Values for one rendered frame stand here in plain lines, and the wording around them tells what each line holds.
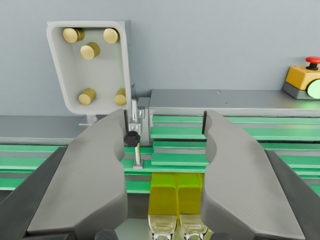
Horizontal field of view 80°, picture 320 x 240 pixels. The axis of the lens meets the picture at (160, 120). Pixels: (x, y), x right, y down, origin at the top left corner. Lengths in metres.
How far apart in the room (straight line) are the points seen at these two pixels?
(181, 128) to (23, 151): 0.41
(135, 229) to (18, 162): 0.33
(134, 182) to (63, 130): 0.25
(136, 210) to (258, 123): 0.41
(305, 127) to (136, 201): 0.48
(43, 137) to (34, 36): 0.27
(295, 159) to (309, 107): 0.13
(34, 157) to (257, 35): 0.64
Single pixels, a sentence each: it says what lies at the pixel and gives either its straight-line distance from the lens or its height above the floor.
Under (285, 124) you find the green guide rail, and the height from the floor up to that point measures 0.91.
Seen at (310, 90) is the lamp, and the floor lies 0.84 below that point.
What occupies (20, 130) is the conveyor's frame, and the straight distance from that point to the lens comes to 0.68.
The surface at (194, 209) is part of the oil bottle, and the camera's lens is 0.41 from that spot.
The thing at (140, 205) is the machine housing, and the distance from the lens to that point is 0.63.
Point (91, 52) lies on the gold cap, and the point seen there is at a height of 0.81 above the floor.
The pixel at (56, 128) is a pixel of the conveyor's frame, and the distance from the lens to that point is 0.63.
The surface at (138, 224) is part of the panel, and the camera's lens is 0.56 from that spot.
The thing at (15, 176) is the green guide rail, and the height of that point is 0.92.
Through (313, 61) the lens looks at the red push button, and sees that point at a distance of 0.61.
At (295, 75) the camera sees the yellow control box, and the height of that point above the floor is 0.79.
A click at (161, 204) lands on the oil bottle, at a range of 0.41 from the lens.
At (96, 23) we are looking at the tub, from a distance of 0.47.
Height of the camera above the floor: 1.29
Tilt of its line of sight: 60 degrees down
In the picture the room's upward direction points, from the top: 176 degrees counter-clockwise
